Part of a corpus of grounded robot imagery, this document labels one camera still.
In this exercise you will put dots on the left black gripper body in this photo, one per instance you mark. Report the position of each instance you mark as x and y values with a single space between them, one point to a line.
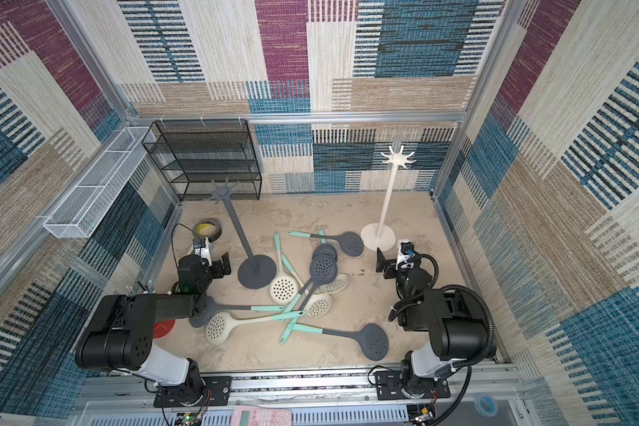
219 264

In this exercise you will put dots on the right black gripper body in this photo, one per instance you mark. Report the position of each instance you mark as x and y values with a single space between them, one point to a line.
385 261

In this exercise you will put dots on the grey utensil rack stand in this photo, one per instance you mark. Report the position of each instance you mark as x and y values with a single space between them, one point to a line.
257 271

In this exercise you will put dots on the grey skimmer mint handle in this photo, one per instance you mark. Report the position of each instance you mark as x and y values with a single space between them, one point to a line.
323 270

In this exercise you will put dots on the white skimmer mint handle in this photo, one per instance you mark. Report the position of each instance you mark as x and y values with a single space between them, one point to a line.
284 287

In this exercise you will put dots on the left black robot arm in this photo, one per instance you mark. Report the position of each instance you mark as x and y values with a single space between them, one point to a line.
120 337

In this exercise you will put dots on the grey skimmer under left arm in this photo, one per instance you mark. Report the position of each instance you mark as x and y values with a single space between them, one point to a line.
234 308

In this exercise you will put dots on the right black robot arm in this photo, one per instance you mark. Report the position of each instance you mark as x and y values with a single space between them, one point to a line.
456 319

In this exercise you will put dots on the white utensil rack stand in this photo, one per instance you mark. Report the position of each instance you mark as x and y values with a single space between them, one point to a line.
378 236

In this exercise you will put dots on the white skimmer right centre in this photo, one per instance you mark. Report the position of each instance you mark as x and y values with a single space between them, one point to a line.
339 284

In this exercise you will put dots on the white skimmer front left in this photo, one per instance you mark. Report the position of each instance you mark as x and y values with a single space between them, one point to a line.
220 326

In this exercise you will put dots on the grey skimmer middle back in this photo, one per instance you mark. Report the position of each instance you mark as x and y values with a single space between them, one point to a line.
325 249

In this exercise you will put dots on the grey skimmer front right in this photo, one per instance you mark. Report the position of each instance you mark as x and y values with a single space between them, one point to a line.
372 339

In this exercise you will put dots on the black mesh shelf rack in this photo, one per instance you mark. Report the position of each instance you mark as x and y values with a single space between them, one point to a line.
196 156

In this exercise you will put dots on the red pencil cup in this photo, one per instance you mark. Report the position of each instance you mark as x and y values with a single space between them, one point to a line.
162 329

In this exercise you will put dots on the pink calculator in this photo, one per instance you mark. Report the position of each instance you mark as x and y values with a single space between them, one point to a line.
256 416

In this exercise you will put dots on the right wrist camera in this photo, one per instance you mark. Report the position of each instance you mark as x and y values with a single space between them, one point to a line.
406 254

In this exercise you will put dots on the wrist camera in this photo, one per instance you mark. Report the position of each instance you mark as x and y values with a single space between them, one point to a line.
202 249
406 254

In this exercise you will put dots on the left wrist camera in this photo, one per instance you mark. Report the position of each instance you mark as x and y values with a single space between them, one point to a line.
202 249

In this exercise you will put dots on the grey duct tape roll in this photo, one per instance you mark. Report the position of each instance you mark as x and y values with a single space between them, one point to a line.
207 229

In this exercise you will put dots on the white wire wall basket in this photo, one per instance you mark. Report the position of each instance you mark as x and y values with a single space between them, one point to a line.
80 212

